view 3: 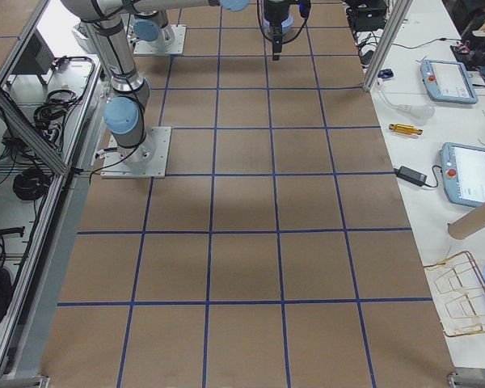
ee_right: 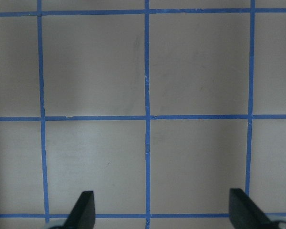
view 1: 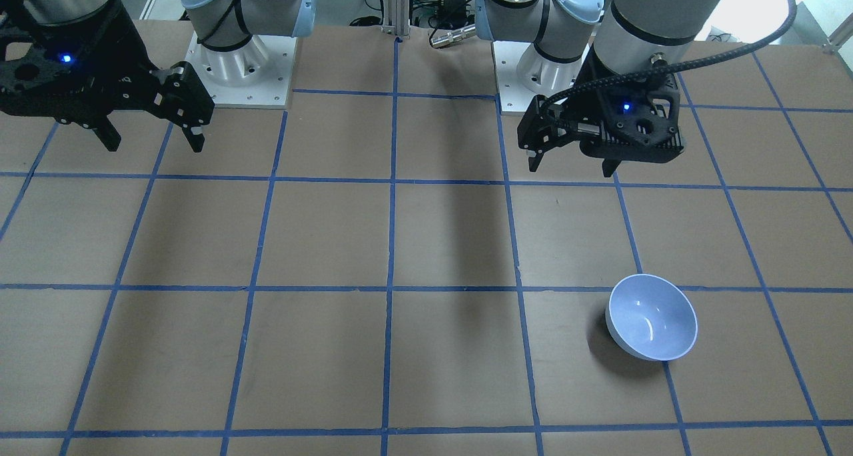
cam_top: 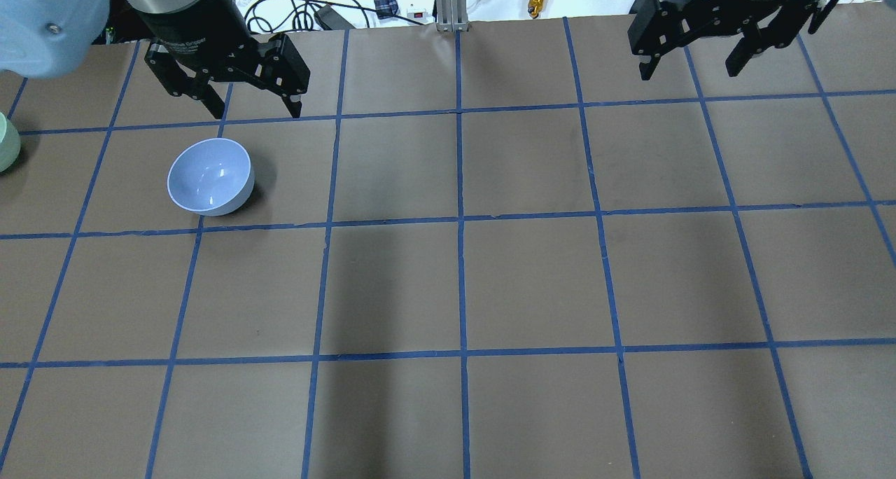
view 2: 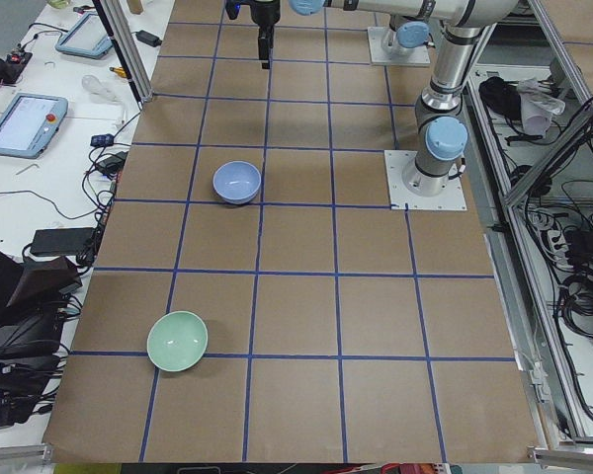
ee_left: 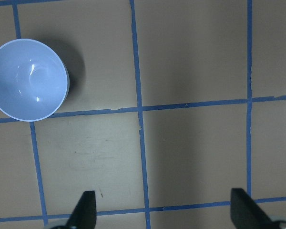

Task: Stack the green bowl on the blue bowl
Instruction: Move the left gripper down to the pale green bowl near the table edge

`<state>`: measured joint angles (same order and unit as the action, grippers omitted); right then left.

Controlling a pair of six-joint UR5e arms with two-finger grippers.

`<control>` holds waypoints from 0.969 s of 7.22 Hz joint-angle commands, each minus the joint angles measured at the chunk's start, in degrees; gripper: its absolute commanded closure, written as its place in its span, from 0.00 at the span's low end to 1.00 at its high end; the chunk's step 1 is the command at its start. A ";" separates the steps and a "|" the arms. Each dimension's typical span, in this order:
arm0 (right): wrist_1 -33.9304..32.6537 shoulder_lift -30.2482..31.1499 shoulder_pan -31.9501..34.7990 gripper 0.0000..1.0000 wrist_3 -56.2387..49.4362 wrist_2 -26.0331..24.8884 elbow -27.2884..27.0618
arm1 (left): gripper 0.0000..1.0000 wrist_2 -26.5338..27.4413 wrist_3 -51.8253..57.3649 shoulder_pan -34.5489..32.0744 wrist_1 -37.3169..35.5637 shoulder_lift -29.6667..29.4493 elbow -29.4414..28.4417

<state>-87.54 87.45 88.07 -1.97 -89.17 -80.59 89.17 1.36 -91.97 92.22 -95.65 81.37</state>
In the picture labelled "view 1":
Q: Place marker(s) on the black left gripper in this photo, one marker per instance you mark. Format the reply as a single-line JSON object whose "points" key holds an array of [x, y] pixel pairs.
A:
{"points": [[578, 106]]}

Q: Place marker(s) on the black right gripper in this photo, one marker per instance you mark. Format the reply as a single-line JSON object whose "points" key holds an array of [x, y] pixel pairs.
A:
{"points": [[125, 50]]}

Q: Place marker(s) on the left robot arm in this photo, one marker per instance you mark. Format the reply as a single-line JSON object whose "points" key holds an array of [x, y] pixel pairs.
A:
{"points": [[585, 62]]}

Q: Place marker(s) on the blue bowl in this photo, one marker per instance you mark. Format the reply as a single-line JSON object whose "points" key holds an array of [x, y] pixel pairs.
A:
{"points": [[651, 319]]}

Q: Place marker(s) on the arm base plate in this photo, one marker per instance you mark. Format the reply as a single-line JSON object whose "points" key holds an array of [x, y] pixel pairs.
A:
{"points": [[257, 76], [521, 73]]}

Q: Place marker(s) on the silver cable connector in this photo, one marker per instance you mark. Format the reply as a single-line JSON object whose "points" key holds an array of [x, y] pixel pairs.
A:
{"points": [[453, 37]]}

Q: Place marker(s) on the black power adapter with cables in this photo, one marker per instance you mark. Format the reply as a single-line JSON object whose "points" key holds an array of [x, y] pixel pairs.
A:
{"points": [[441, 14]]}

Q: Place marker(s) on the aluminium frame post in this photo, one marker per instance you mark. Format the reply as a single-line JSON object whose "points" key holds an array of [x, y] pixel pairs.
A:
{"points": [[396, 18]]}

